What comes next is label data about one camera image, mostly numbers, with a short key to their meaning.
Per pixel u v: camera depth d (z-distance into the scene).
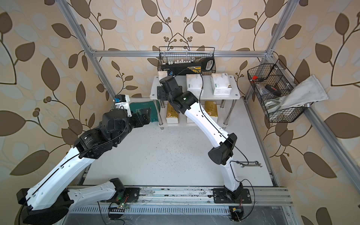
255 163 0.86
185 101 0.51
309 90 0.59
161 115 0.99
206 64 0.85
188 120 0.95
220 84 0.72
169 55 0.91
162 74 0.74
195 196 0.75
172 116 0.92
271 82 0.85
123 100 0.51
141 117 0.57
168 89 0.55
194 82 0.74
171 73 0.62
